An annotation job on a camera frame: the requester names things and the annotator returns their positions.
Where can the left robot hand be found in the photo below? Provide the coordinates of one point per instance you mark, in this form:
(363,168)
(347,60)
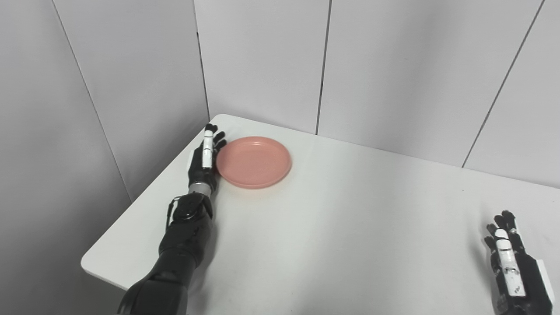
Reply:
(202,162)

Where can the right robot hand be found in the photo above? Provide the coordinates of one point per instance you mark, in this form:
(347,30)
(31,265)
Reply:
(516,271)

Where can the pink round plate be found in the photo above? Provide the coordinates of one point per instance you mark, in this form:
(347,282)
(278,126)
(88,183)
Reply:
(254,162)

